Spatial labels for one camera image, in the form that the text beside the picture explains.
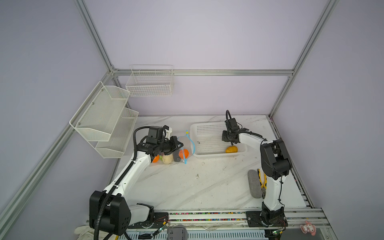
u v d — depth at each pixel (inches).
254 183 32.2
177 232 27.7
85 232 26.1
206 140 41.0
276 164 21.1
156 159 35.8
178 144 31.0
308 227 27.3
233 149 37.2
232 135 31.1
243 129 29.8
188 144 35.5
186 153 34.6
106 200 15.2
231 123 31.9
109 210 15.4
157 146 24.4
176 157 34.9
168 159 35.4
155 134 24.2
